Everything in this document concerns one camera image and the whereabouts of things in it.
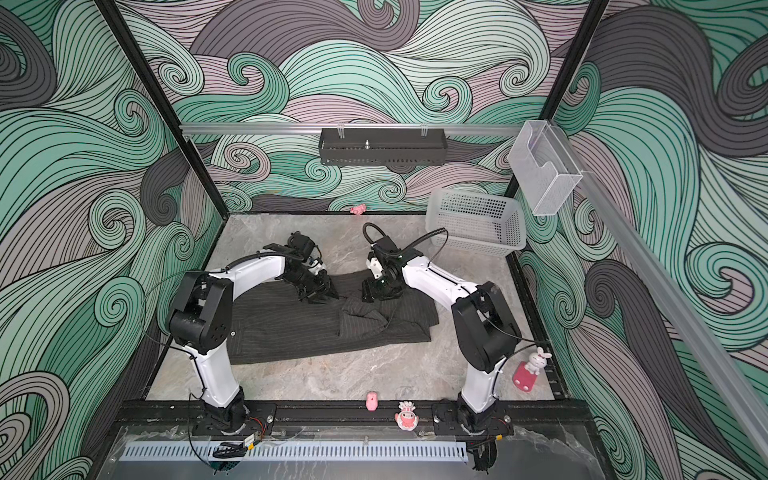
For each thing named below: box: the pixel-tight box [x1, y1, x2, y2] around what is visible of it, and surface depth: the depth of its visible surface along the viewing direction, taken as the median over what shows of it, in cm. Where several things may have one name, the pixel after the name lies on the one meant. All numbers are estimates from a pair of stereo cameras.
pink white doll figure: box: [395, 401, 420, 431], surface depth 73 cm
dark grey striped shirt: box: [228, 272, 439, 365], surface depth 89 cm
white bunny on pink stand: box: [512, 346, 552, 393], surface depth 79 cm
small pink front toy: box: [366, 391, 379, 412], surface depth 76 cm
